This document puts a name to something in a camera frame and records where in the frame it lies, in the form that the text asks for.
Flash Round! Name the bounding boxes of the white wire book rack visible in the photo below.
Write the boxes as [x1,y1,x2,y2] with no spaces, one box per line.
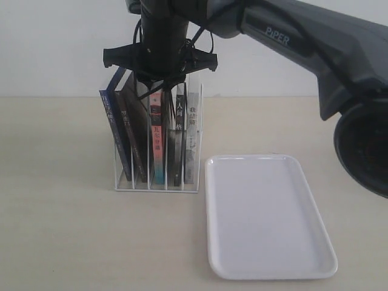
[113,83,203,193]

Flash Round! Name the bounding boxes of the dark brown book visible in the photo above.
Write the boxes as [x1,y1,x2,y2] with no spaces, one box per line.
[115,69,148,182]

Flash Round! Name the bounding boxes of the blue moon cover book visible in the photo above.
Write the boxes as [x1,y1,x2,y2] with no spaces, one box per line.
[99,67,132,181]

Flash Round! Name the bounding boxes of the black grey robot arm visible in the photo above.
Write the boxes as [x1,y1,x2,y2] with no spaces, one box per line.
[102,1,387,197]

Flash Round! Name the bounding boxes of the white plastic tray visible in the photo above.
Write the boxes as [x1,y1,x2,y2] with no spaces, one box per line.
[205,154,338,280]

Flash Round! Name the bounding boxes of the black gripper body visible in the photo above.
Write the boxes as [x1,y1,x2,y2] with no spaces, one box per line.
[102,41,218,86]

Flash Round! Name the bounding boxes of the white grey spine book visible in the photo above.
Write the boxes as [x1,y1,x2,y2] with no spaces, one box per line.
[184,73,200,184]

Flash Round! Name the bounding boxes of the pink teal spine book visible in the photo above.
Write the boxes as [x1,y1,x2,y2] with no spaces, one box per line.
[149,89,164,185]

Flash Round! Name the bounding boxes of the black spine book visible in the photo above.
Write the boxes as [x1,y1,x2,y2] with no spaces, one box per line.
[170,82,186,187]

